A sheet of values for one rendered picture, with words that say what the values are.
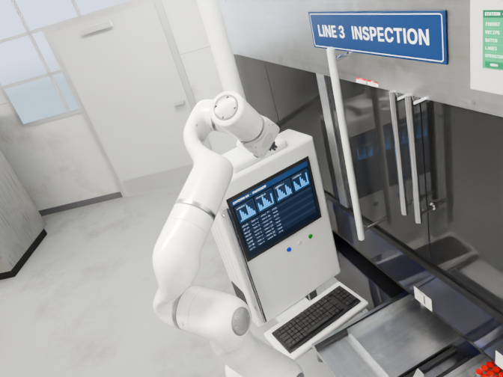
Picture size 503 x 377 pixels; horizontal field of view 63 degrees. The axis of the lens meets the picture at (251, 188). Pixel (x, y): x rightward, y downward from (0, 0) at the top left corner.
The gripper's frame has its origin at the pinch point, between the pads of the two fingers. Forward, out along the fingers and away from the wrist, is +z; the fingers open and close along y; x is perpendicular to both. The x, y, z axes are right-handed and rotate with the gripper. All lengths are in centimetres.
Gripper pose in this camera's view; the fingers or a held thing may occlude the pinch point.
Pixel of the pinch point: (270, 144)
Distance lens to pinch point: 121.2
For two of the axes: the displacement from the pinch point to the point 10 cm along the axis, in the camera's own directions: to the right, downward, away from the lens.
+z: 3.6, 1.7, 9.2
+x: -7.8, -4.8, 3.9
